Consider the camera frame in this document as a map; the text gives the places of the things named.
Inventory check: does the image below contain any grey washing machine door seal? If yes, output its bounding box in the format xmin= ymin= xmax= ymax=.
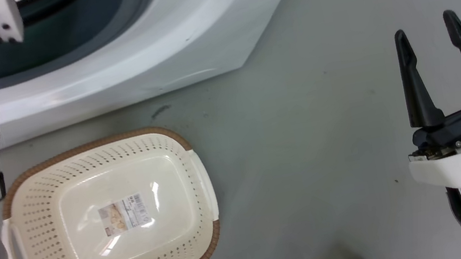
xmin=0 ymin=0 xmax=177 ymax=90

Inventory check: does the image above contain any paper label sticker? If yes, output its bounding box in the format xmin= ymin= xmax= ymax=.
xmin=96 ymin=191 xmax=156 ymax=239

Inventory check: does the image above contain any white washing machine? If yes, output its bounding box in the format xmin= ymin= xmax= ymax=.
xmin=0 ymin=0 xmax=337 ymax=150

